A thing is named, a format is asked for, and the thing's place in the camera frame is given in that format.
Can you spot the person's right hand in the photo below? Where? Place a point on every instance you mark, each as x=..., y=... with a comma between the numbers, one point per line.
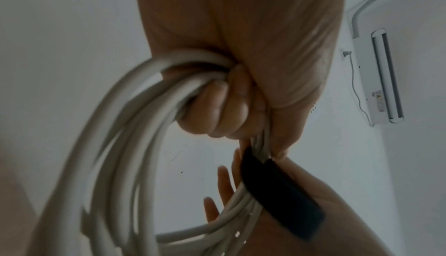
x=313, y=221

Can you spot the white wall air conditioner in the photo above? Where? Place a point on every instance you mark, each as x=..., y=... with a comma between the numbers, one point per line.
x=379, y=78

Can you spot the white air conditioner pipe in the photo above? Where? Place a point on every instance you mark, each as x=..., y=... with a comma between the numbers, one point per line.
x=369, y=4

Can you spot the person's left hand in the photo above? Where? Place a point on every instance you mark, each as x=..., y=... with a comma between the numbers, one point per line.
x=251, y=23

